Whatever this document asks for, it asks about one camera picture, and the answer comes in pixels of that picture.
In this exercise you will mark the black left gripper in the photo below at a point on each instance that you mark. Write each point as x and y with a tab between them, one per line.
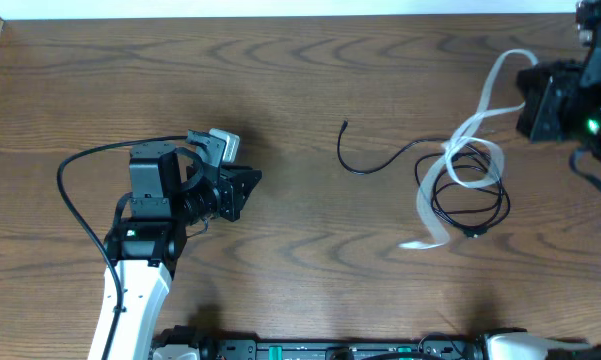
230	195

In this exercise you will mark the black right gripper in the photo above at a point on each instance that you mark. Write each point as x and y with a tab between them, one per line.
546	97

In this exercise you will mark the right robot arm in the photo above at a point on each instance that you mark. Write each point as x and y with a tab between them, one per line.
588	20

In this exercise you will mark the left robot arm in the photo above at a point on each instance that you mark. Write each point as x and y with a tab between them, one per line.
172	188

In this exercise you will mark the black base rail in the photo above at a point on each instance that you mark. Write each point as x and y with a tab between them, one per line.
182	342

